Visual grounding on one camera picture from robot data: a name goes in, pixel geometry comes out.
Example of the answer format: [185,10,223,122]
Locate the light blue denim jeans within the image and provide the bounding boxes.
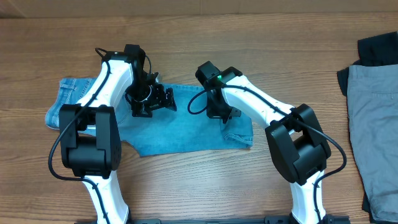
[45,77,254,157]

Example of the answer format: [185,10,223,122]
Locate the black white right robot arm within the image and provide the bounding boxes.
[195,62,331,223]

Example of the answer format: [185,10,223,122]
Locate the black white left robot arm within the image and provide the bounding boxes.
[54,44,177,224]

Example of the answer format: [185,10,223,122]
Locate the grey folded trousers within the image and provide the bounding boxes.
[347,65,397,223]

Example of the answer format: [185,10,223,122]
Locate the brown cardboard back panel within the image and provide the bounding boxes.
[1,0,397,18]

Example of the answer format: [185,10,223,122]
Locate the black folded garment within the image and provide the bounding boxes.
[336,31,397,96]

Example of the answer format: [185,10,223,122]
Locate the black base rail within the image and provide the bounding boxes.
[74,214,352,224]

